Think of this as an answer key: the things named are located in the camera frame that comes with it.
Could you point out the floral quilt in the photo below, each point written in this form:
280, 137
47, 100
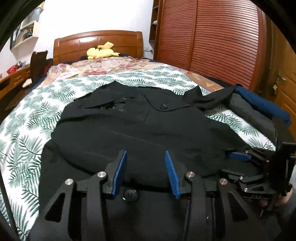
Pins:
87, 75

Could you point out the person's right hand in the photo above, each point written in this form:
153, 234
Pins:
277, 201

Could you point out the dark wooden chair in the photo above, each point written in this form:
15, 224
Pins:
37, 65

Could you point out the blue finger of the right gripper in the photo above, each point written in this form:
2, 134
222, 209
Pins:
243, 157
232, 174

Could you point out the wooden headboard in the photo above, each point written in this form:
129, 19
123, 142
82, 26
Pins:
73, 47

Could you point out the brown louvered wardrobe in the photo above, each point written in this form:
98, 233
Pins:
226, 40

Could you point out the white wall shelf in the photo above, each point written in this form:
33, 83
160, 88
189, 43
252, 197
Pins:
28, 28

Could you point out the yellow plush toy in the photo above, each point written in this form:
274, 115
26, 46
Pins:
102, 51

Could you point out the green leaf print bedsheet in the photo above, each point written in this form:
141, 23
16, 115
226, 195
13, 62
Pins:
50, 137

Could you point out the folded navy blue garment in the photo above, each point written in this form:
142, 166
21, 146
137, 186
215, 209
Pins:
266, 107

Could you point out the wooden desk cabinet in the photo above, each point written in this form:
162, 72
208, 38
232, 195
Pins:
12, 81

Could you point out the folded dark grey garment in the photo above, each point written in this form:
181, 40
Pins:
255, 118

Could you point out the black double-breasted coat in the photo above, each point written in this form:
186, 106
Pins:
213, 210

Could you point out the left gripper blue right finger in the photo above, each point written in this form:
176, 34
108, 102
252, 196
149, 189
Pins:
176, 171

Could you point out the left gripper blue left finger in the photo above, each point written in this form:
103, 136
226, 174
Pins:
115, 175

